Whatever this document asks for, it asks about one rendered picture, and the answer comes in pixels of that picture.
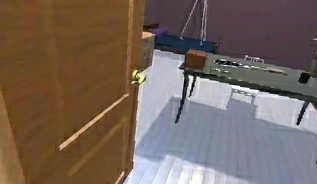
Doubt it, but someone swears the yellow round door knob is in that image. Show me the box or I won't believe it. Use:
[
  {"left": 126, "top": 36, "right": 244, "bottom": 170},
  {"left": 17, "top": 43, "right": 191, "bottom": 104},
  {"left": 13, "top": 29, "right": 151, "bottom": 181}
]
[{"left": 129, "top": 69, "right": 148, "bottom": 86}]

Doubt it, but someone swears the wooden chest of drawers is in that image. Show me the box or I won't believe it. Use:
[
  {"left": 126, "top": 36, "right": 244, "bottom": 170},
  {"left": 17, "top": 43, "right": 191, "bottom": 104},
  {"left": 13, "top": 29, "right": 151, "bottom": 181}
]
[{"left": 137, "top": 31, "right": 158, "bottom": 71}]

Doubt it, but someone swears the brown box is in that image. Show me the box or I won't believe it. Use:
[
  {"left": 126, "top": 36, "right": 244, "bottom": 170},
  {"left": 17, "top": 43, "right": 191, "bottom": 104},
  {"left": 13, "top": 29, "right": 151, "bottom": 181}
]
[{"left": 183, "top": 48, "right": 209, "bottom": 72}]

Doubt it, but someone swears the blue bed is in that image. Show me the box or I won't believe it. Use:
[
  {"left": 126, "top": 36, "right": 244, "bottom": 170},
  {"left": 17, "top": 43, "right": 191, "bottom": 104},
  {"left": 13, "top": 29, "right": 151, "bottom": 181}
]
[{"left": 140, "top": 21, "right": 222, "bottom": 59}]

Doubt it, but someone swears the purple pillow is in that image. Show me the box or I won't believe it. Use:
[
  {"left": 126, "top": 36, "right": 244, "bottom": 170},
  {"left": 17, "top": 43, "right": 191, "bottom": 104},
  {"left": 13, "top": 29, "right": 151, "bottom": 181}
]
[{"left": 150, "top": 24, "right": 172, "bottom": 38}]

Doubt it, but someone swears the black plate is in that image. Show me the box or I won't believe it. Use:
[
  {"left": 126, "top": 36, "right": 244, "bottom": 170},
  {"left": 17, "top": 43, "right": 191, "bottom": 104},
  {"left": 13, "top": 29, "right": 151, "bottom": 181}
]
[{"left": 212, "top": 57, "right": 245, "bottom": 69}]

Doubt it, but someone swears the white tripod floor lamp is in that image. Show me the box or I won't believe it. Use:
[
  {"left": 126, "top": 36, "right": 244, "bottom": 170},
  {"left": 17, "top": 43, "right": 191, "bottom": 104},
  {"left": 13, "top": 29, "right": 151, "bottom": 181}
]
[{"left": 178, "top": 0, "right": 212, "bottom": 47}]

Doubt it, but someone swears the brown wooden room door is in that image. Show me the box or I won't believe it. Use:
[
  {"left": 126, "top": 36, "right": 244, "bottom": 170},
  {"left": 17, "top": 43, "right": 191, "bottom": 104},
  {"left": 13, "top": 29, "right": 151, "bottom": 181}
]
[{"left": 0, "top": 0, "right": 155, "bottom": 184}]

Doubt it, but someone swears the dark green table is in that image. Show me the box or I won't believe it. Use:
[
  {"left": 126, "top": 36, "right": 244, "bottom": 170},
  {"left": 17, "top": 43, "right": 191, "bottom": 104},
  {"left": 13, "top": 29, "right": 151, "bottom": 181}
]
[{"left": 169, "top": 49, "right": 317, "bottom": 167}]

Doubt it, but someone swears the brown flat object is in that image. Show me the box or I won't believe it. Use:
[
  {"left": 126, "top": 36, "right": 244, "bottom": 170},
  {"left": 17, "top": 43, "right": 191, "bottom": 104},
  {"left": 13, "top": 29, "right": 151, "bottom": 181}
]
[{"left": 266, "top": 66, "right": 289, "bottom": 77}]

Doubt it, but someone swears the small black cup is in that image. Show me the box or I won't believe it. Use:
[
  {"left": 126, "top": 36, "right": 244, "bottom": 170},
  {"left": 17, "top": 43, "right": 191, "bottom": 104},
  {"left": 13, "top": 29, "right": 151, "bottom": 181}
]
[{"left": 298, "top": 70, "right": 313, "bottom": 85}]

